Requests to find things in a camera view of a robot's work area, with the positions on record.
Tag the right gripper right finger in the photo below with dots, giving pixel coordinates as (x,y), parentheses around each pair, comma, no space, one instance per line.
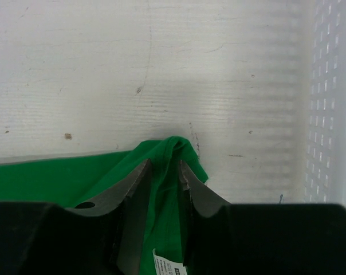
(219,237)

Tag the green t shirt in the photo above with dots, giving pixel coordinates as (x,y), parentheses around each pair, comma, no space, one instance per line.
(70,181)

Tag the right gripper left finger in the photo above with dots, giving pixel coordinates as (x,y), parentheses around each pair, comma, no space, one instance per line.
(103,235)

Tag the white plastic basket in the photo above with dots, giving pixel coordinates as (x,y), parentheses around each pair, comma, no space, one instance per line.
(325,174)

